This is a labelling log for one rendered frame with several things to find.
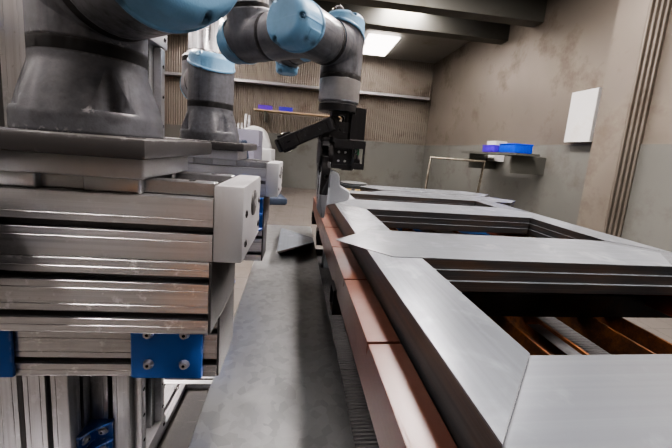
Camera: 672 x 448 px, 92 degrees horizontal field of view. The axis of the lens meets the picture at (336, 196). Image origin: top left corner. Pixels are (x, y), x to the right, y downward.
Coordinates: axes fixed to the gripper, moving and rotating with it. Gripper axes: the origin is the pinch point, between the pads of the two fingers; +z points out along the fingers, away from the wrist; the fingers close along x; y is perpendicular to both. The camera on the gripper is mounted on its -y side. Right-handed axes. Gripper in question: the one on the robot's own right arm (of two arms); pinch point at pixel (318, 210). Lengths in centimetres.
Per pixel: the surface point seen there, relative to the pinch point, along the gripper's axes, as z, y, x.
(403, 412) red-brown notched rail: 9.8, 4.4, -37.6
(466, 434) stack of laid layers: 8.5, 7.8, -41.3
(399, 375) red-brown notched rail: 9.8, 5.6, -33.1
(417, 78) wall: -200, 299, 727
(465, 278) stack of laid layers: 8.7, 25.6, -10.8
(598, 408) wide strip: 5.6, 17.3, -42.7
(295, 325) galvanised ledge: 24.3, -3.0, 0.9
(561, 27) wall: -181, 316, 316
